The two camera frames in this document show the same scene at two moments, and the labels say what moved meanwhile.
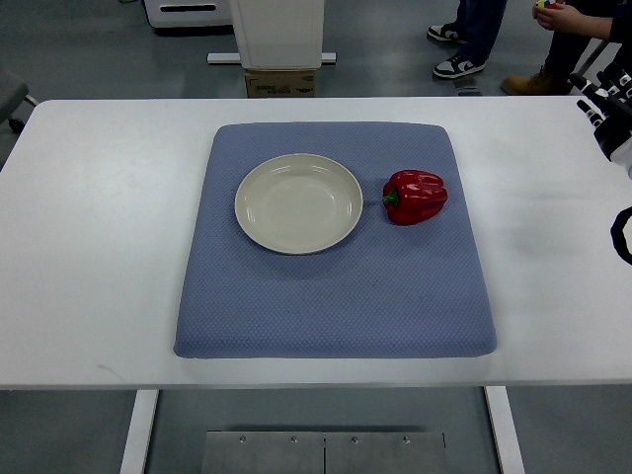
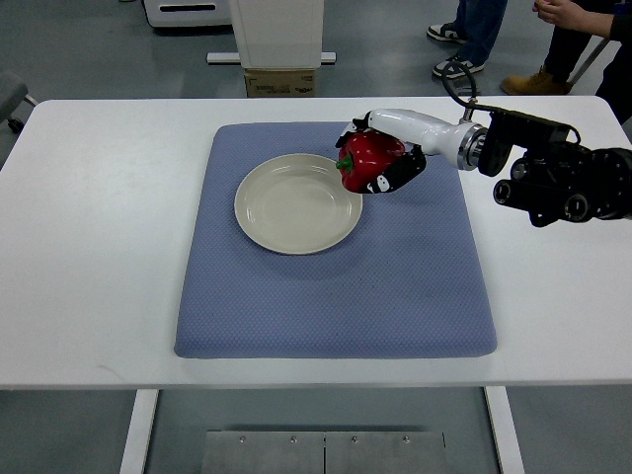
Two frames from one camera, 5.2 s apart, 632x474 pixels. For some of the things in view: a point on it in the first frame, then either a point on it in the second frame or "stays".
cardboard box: x=280 y=82 stays
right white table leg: x=505 y=432 stays
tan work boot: x=538 y=84 stays
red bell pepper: x=413 y=197 -> x=364 y=155
